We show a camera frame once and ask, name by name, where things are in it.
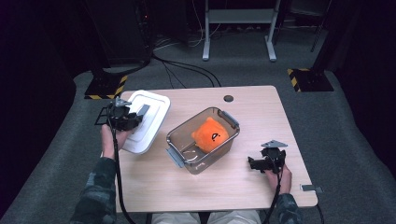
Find black cable under table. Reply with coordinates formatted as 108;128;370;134
316;203;328;224

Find black yellow striped stand base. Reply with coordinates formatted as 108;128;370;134
84;73;129;101
287;68;334;93

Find white metal stand frame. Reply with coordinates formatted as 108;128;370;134
202;0;282;63

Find person's left hand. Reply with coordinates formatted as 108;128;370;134
100;124;134;161

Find thin black floor cable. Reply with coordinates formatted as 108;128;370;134
161;60;188;90

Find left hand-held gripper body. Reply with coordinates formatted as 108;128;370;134
106;97;133;132

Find person's right hand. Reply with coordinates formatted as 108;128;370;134
265;164;292;196

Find right hand-held gripper cable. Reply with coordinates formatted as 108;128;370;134
262;155;284;224

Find left hand-held gripper cable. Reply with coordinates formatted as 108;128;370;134
106;108;138;224

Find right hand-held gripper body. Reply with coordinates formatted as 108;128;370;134
261;139;289;175

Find white box lid grey handle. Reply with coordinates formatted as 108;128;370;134
121;90;172;156

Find person's legs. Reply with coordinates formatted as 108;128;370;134
151;210;262;224

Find hand-held gripper cable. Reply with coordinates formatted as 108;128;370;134
262;155;284;224
106;108;138;224

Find orange plush toy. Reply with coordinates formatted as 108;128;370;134
191;117;231;154

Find thick black floor cable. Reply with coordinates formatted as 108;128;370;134
152;54;222;88

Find transparent brown storage box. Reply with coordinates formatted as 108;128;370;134
164;106;241;175

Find grey tape strip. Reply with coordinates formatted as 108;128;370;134
300;184;324;193

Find black equipment cabinet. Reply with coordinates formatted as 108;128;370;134
83;0;151;68

